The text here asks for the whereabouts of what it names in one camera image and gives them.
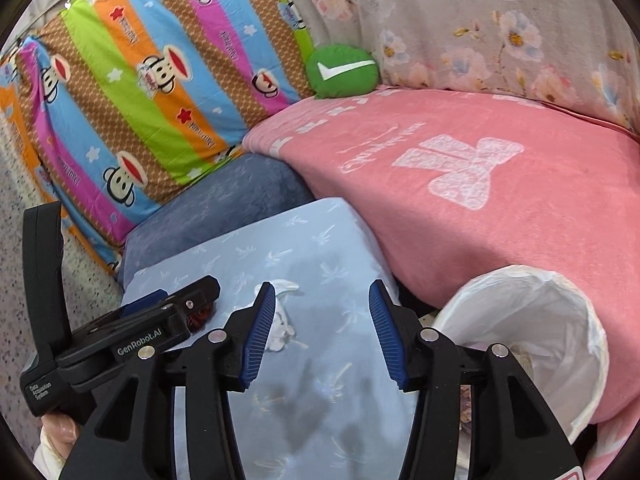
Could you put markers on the green round check-mark cushion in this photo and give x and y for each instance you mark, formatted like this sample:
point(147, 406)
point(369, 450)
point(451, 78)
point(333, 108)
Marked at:
point(342, 72)

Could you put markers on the striped monkey pattern pillow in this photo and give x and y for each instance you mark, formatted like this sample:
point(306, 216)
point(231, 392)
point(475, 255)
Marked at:
point(150, 85)

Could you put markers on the blue-grey cushion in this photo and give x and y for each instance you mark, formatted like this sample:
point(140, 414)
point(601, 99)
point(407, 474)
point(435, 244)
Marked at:
point(225, 195)

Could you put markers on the person's left hand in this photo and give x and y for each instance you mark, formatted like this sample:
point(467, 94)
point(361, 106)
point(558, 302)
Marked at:
point(60, 430)

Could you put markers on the dark red wrapper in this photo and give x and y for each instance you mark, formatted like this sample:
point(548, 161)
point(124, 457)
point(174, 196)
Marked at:
point(202, 317)

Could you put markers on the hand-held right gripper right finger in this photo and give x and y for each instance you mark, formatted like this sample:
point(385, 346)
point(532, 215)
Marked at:
point(386, 342)

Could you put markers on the grey floral blanket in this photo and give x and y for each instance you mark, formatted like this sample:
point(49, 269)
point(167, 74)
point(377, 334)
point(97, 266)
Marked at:
point(475, 25)

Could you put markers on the trash bin with white bag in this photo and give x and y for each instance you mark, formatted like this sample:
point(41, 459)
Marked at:
point(550, 310)

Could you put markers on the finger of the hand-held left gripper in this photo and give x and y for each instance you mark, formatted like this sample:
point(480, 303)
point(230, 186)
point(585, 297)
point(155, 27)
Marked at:
point(192, 292)

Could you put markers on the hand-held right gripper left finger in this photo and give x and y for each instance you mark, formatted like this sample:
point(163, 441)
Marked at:
point(257, 342)

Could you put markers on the light blue patterned pillow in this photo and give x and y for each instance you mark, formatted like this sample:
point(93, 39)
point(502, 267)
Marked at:
point(320, 260)

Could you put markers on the pink bow print blanket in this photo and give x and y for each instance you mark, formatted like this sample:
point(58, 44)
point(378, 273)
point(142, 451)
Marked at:
point(500, 210)

